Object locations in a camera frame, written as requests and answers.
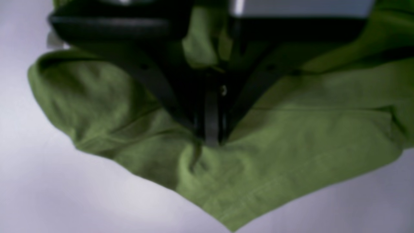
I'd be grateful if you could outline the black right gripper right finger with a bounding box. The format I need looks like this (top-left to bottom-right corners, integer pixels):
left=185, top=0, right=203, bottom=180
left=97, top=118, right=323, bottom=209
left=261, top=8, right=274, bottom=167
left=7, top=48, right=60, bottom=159
left=212, top=0, right=375, bottom=146

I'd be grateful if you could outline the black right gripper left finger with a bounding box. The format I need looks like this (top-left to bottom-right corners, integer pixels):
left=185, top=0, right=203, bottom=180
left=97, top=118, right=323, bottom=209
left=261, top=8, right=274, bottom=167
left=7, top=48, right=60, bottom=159
left=48, top=0, right=212, bottom=146

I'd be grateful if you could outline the green T-shirt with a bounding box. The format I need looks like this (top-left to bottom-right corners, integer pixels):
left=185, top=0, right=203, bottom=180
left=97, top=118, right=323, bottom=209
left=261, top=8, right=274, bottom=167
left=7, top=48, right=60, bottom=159
left=28, top=0, right=413, bottom=232

